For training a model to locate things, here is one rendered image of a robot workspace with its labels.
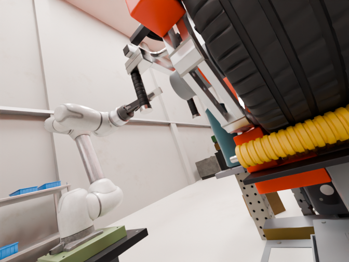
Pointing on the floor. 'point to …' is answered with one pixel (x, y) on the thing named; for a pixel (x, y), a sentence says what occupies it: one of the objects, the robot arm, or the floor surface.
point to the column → (255, 203)
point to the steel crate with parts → (208, 167)
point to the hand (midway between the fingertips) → (155, 93)
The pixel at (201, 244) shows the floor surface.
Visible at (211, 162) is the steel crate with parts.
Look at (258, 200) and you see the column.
